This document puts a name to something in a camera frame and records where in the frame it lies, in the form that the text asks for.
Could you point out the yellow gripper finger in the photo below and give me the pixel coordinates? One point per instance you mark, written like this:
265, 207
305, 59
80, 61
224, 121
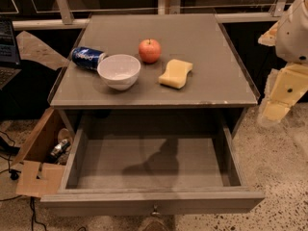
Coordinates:
283, 89
269, 37

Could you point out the red apple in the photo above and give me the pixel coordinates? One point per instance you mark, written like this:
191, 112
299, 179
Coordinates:
150, 50

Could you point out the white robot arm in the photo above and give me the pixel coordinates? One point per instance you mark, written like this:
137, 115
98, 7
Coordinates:
292, 34

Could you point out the grey cabinet with top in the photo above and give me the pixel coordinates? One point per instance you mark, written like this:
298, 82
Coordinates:
187, 60

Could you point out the open grey top drawer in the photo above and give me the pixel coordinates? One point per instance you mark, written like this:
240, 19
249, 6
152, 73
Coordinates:
123, 165

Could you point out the metal drawer knob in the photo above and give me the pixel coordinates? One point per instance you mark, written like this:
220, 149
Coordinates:
155, 213

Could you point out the yellow sponge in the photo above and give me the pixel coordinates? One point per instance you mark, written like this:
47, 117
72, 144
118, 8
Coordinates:
175, 75

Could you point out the white bowl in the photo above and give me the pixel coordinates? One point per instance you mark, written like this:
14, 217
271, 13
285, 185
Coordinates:
120, 71

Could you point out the blue soda can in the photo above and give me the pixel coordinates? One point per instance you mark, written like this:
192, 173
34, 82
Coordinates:
87, 58

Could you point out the brown cardboard sheet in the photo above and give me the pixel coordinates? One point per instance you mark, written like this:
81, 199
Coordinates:
33, 49

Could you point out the small items in box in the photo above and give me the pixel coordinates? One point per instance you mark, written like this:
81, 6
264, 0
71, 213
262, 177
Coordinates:
64, 142

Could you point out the laptop computer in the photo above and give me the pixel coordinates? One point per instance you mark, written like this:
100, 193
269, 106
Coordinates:
9, 53

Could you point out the cardboard box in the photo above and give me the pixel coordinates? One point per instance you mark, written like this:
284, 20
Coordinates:
42, 172

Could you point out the metal railing frame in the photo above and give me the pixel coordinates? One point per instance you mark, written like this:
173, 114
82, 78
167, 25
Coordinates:
74, 14

